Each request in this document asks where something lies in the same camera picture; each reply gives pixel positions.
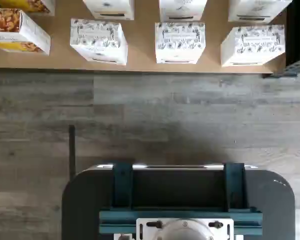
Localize wooden shelf board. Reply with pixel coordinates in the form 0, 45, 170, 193
0, 0, 288, 75

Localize white floral print box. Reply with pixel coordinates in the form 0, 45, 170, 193
159, 0, 208, 23
154, 21, 206, 65
220, 24, 286, 68
82, 0, 135, 21
227, 0, 293, 25
69, 18, 128, 66

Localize yellow-label granola box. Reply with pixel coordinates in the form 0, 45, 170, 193
0, 0, 56, 16
0, 8, 52, 56

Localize thin black rod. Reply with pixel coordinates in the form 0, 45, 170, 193
68, 124, 77, 182

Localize dark grey mobile base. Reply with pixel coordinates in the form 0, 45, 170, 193
61, 161, 296, 240

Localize teal metal mounting frame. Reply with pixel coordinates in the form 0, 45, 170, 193
99, 161, 263, 237

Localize black metal shelf frame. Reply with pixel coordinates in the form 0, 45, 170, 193
261, 0, 300, 79

